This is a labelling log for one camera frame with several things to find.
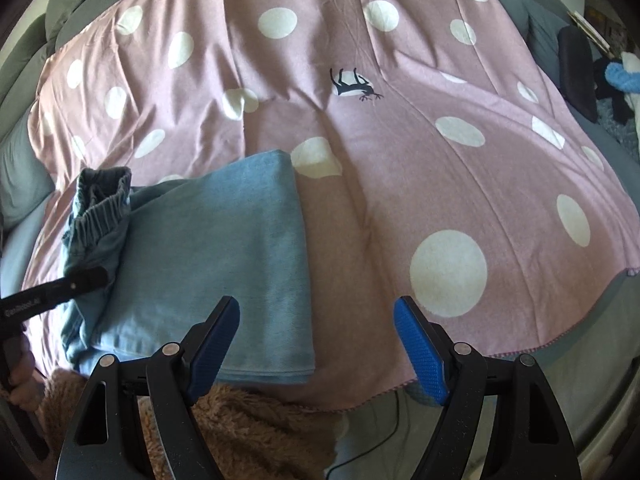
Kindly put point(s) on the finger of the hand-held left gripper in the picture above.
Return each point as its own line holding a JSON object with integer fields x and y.
{"x": 82, "y": 282}

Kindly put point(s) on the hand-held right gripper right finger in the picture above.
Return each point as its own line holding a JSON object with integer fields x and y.
{"x": 420, "y": 355}

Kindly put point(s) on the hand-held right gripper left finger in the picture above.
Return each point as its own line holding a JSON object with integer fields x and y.
{"x": 215, "y": 347}

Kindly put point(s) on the light blue pants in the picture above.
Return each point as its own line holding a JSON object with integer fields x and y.
{"x": 210, "y": 240}

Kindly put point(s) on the person's left hand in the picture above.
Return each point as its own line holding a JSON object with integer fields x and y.
{"x": 26, "y": 377}

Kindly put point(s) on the brown fluffy garment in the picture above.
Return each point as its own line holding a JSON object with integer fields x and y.
{"x": 260, "y": 435}

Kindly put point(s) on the pink polka-dot blanket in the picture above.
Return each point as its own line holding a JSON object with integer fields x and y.
{"x": 400, "y": 170}

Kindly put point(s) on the black chair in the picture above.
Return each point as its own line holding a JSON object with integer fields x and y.
{"x": 577, "y": 75}

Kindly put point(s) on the blue fluffy cloth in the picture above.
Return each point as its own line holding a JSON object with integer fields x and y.
{"x": 622, "y": 72}

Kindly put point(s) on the dark grey blanket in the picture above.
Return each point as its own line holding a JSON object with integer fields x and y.
{"x": 535, "y": 25}

